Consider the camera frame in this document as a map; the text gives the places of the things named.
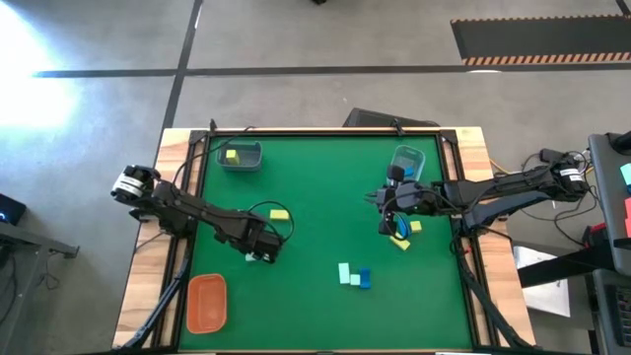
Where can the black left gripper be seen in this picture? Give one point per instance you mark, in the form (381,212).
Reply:
(261,241)

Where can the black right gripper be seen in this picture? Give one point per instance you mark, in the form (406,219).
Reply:
(411,198)

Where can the small yellow block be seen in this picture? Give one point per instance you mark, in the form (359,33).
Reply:
(415,226)

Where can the long mint block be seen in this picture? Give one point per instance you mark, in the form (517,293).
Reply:
(344,273)

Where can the small mint block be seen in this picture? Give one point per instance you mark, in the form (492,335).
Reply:
(355,279)

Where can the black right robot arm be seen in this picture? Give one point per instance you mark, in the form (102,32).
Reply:
(493,190)

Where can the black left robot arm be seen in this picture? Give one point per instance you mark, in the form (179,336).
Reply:
(197,212)

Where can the teal plastic bin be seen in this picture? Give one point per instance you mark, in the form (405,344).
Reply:
(416,158)

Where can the green table mat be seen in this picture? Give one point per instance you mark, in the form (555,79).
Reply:
(320,236)

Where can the gray plastic bin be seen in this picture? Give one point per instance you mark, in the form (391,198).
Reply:
(251,160)

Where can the orange plastic bin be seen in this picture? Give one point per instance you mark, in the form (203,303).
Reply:
(207,305)

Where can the black power adapter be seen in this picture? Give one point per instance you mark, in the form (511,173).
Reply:
(552,155)

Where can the white paper sheet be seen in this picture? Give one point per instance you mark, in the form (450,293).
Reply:
(547,296)

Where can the black metal beam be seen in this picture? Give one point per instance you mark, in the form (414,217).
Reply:
(567,266)

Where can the black hazard striped floor mat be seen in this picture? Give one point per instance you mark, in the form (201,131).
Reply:
(542,39)

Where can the gray desk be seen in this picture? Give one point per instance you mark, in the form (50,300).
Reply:
(29,241)

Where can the gray cart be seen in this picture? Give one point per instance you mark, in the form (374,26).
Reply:
(609,197)

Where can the black device with blue light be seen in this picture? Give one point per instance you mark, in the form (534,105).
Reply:
(10,209)

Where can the dark equipment case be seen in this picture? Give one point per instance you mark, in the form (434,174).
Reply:
(611,320)

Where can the black aluminium frame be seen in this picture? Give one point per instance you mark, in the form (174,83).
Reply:
(197,137)

